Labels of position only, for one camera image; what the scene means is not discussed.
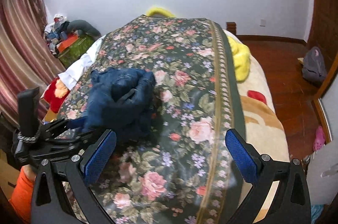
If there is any striped pink curtain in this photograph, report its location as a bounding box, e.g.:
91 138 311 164
1 0 65 126

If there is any blue denim jacket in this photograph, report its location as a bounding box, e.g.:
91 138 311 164
72 67 156 143

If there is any cream patterned blanket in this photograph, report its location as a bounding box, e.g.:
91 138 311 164
221 28 291 224

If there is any white folded cloth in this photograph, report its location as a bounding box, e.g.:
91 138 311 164
58 35 106 91

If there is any yellow plush blanket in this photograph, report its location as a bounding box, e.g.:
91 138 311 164
145 6 251 82

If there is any cardboard box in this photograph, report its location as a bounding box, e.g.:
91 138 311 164
0 150 20 199

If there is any white plastic storage box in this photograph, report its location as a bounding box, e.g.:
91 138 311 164
307 139 338 206

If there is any pink slipper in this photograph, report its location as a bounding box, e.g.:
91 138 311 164
313 125 325 152

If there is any wooden bed post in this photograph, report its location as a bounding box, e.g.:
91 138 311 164
226 22 237 36

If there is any pile of clothes and boxes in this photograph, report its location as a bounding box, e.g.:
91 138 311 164
44 14 101 68

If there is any left hand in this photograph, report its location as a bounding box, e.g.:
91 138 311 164
22 164 36 182

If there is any dark green floral bedspread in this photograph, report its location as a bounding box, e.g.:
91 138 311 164
55 15 247 224

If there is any wooden framed wardrobe door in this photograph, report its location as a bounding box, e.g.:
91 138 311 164
313 55 338 144

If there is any grey backpack on floor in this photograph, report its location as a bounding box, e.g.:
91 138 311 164
302 46 327 84

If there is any orange sleeve left forearm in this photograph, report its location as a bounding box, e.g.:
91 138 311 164
9 167 34 223

